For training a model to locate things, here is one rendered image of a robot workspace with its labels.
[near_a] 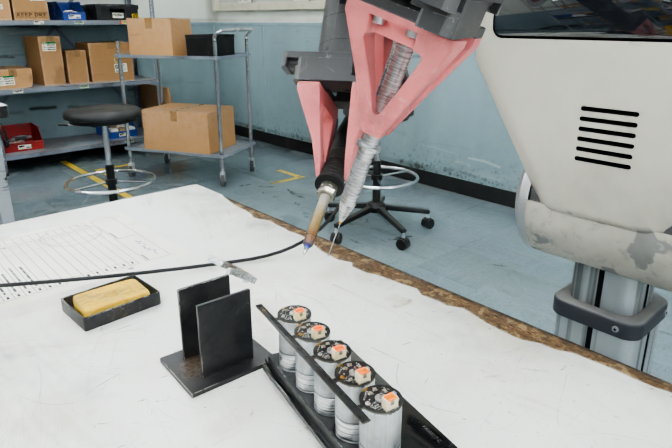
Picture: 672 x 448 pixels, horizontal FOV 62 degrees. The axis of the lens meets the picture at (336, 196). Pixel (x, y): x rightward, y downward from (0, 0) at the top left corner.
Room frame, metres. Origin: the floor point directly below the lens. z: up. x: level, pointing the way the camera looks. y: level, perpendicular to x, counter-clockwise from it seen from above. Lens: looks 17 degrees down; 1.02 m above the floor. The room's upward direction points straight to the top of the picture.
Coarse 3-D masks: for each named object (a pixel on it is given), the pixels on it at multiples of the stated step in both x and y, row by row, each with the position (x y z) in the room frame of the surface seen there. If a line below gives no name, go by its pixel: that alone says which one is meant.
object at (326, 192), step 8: (320, 184) 0.43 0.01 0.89; (328, 184) 0.43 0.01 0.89; (320, 192) 0.42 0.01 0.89; (328, 192) 0.42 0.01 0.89; (336, 192) 0.43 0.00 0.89; (320, 200) 0.42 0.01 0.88; (328, 200) 0.42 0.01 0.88; (320, 208) 0.41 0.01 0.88; (320, 216) 0.40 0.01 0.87; (312, 224) 0.39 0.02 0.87; (320, 224) 0.40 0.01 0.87; (312, 232) 0.39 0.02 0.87; (304, 240) 0.38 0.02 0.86; (312, 240) 0.38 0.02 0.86
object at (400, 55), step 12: (396, 48) 0.34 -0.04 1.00; (408, 48) 0.33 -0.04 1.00; (396, 60) 0.33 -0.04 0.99; (408, 60) 0.34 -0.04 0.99; (384, 72) 0.34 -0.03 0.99; (396, 72) 0.33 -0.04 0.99; (384, 84) 0.34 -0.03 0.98; (396, 84) 0.34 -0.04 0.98; (384, 96) 0.34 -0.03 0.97; (360, 144) 0.34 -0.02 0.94; (372, 144) 0.34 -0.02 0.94; (360, 156) 0.34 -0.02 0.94; (372, 156) 0.35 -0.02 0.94; (360, 168) 0.35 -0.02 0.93; (348, 180) 0.35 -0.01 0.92; (360, 180) 0.35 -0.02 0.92; (348, 192) 0.35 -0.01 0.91; (348, 204) 0.35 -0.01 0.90
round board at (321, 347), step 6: (324, 342) 0.33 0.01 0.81; (330, 342) 0.33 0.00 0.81; (336, 342) 0.33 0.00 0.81; (342, 342) 0.33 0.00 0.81; (318, 348) 0.32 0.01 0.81; (324, 348) 0.32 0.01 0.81; (348, 348) 0.32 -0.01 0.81; (324, 354) 0.31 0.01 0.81; (330, 354) 0.31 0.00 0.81; (348, 354) 0.31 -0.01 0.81; (324, 360) 0.31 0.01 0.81; (330, 360) 0.31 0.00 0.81; (336, 360) 0.31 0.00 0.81; (342, 360) 0.31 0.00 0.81
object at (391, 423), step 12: (372, 420) 0.26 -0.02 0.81; (384, 420) 0.26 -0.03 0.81; (396, 420) 0.26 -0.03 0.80; (360, 432) 0.27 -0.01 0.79; (372, 432) 0.26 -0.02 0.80; (384, 432) 0.26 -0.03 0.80; (396, 432) 0.26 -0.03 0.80; (360, 444) 0.27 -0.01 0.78; (372, 444) 0.26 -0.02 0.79; (384, 444) 0.26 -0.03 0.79; (396, 444) 0.26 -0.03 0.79
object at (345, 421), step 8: (368, 368) 0.30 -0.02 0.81; (368, 384) 0.29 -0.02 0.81; (352, 392) 0.28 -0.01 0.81; (360, 392) 0.28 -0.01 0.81; (336, 400) 0.29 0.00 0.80; (336, 408) 0.29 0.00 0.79; (344, 408) 0.28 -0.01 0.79; (336, 416) 0.29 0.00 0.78; (344, 416) 0.28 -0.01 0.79; (352, 416) 0.28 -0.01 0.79; (336, 424) 0.29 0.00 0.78; (344, 424) 0.28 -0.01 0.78; (352, 424) 0.28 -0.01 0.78; (336, 432) 0.29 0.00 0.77; (344, 432) 0.28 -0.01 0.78; (352, 432) 0.28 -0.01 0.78; (344, 440) 0.28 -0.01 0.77; (352, 440) 0.28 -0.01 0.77
